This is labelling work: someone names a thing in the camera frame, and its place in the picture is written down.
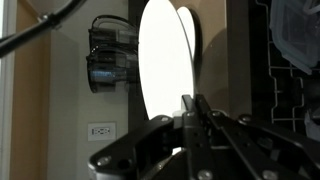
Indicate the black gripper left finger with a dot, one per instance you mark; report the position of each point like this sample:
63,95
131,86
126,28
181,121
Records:
146,136

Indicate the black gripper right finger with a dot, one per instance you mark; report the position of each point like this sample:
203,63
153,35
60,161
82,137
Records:
253,140

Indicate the white dinner plate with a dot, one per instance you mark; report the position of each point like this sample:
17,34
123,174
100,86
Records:
163,60
188,26

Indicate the clear plastic container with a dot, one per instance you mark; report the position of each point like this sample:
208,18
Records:
293,30

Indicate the white wall outlet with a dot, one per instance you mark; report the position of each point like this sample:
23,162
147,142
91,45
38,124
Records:
101,131

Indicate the white wall cabinet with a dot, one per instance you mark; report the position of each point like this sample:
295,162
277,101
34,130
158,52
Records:
6,100

